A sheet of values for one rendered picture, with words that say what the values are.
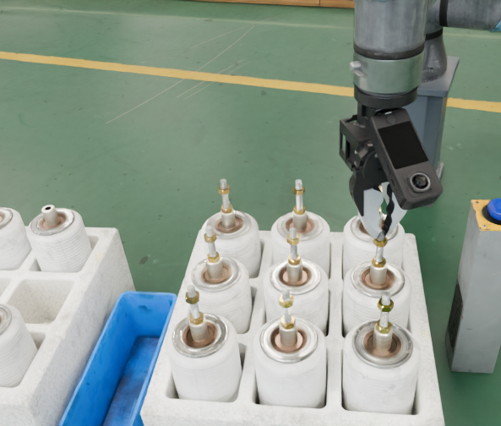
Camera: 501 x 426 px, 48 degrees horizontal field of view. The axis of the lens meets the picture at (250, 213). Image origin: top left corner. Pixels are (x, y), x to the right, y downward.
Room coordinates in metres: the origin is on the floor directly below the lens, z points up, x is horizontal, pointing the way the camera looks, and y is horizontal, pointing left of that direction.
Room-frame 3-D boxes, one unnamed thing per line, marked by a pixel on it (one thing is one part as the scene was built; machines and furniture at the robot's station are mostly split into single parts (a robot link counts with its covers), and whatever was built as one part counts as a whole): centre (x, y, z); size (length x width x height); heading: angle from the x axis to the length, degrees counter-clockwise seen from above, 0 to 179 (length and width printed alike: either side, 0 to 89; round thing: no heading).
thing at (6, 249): (0.82, 0.46, 0.16); 0.10 x 0.10 x 0.18
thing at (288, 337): (0.48, -0.03, 0.26); 0.02 x 0.02 x 0.03
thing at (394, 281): (0.57, -0.17, 0.25); 0.08 x 0.08 x 0.01
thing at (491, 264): (0.61, -0.36, 0.16); 0.07 x 0.07 x 0.31; 79
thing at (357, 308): (0.57, -0.17, 0.16); 0.10 x 0.10 x 0.18
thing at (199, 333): (0.50, 0.08, 0.26); 0.02 x 0.02 x 0.03
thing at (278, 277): (0.59, -0.06, 0.25); 0.08 x 0.08 x 0.01
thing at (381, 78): (0.59, -0.17, 0.56); 0.08 x 0.08 x 0.05
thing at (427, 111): (1.17, -0.39, 0.15); 0.19 x 0.19 x 0.30; 63
